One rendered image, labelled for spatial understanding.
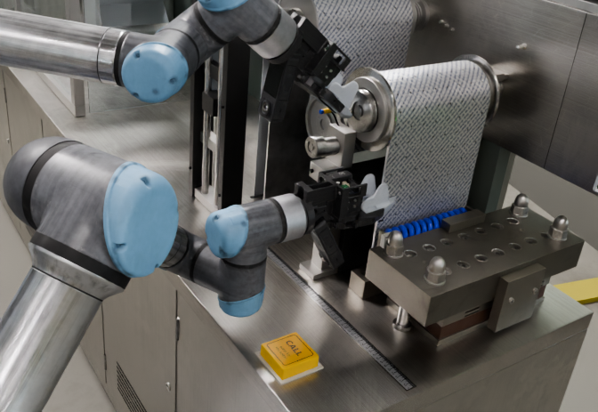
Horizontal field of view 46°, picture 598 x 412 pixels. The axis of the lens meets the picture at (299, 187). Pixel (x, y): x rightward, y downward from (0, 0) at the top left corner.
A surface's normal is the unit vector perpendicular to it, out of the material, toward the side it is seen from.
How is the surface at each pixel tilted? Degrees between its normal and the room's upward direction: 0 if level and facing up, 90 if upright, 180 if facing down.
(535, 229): 0
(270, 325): 0
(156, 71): 90
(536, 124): 90
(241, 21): 112
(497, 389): 90
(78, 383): 0
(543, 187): 90
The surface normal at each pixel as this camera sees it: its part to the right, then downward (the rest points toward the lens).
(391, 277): -0.83, 0.19
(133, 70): -0.13, 0.45
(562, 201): -0.93, 0.09
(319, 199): 0.55, 0.43
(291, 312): 0.09, -0.88
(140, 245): 0.91, 0.18
